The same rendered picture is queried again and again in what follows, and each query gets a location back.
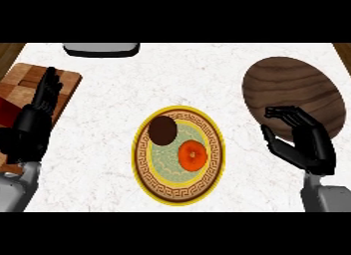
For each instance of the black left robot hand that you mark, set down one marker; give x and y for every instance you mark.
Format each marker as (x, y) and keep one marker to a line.
(30, 127)

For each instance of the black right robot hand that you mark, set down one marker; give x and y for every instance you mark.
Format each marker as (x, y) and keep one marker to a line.
(311, 146)

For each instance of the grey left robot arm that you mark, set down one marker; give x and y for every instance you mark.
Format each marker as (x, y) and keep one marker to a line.
(10, 187)

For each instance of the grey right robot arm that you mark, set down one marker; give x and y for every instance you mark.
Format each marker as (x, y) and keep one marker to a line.
(327, 194)

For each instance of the brown wooden bowl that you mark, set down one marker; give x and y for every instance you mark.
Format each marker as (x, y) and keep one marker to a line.
(290, 89)

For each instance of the orange squash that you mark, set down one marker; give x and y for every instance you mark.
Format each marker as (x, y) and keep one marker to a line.
(191, 155)

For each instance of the yellow patterned plate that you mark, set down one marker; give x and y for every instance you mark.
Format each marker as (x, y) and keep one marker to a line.
(178, 155)

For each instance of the red can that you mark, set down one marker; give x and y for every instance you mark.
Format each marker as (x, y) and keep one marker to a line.
(2, 111)

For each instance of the checkered wooden cutting board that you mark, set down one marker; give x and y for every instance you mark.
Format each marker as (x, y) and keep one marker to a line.
(16, 89)

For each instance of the dark brown round item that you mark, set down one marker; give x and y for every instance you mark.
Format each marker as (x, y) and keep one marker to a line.
(163, 130)

